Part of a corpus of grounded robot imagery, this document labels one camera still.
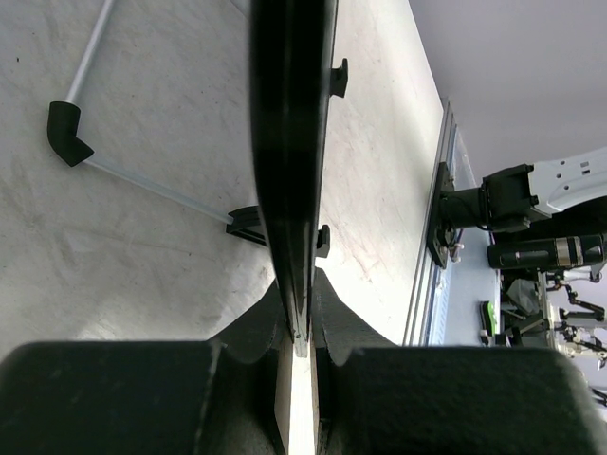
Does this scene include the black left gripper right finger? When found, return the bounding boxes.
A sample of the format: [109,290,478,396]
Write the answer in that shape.
[311,270,606,454]

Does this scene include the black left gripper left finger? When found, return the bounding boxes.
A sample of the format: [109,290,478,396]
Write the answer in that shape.
[1,285,290,454]

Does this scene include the small black-framed whiteboard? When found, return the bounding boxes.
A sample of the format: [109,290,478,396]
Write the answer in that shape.
[248,1,338,357]

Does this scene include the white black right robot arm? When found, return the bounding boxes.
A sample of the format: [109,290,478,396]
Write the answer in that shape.
[433,147,606,232]

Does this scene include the green black background object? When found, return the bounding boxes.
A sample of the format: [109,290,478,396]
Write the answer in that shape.
[479,300,497,337]

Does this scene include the aluminium mounting rail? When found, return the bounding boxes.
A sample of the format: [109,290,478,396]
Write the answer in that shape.
[402,98,456,346]

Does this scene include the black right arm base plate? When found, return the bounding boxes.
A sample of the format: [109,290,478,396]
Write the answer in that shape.
[426,161,456,269]

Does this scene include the black cylindrical device with silver ring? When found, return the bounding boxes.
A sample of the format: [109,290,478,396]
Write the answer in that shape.
[487,234,606,271]

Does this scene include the metal wire whiteboard stand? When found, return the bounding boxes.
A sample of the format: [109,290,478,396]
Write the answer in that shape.
[46,0,350,259]

